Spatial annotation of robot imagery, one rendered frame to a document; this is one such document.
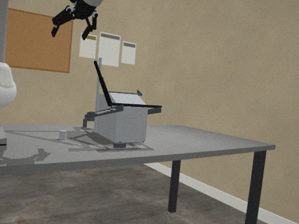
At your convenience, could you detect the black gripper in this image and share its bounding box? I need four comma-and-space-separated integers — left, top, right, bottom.
51, 0, 98, 40

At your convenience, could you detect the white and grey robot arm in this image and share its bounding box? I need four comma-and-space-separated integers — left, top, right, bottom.
0, 0, 103, 108

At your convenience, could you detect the light grey cylinder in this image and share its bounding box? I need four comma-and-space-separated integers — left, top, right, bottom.
59, 130, 67, 140

